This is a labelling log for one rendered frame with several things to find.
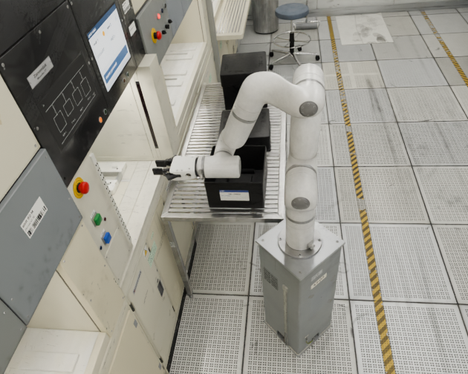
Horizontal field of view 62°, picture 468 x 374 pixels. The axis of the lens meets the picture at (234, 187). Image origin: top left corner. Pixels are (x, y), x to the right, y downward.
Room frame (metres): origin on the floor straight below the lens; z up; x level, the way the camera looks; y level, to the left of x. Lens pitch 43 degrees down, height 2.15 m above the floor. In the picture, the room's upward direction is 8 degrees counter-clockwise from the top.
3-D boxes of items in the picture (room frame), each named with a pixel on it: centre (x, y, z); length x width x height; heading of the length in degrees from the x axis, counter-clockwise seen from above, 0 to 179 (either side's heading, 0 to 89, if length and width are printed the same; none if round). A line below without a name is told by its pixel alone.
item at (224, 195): (1.45, -0.03, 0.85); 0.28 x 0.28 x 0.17; 78
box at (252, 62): (2.31, -0.17, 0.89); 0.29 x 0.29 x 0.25; 82
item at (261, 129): (1.88, -0.11, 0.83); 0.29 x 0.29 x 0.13; 81
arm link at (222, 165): (1.13, 0.03, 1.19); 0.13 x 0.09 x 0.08; 79
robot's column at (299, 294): (1.06, -0.25, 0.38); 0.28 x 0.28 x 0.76; 33
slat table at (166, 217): (1.90, -0.05, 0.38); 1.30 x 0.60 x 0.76; 168
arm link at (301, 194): (1.03, -0.25, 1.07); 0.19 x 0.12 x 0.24; 167
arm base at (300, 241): (1.06, -0.25, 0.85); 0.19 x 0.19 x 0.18
